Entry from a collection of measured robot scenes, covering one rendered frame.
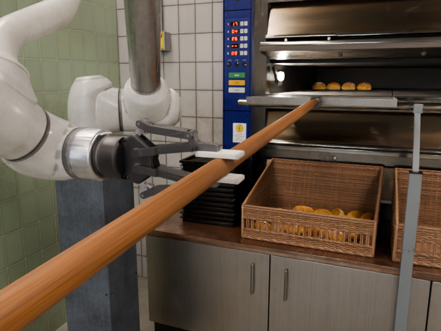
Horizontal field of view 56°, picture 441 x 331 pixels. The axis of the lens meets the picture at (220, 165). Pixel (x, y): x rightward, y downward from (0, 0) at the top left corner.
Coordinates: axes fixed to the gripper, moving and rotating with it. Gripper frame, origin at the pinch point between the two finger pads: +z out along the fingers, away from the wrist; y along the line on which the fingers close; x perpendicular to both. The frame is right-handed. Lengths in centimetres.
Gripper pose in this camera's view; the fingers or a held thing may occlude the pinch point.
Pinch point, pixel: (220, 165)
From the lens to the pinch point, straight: 63.1
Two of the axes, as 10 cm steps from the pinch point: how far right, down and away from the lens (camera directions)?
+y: 0.1, 9.7, 2.6
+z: 9.4, 0.8, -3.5
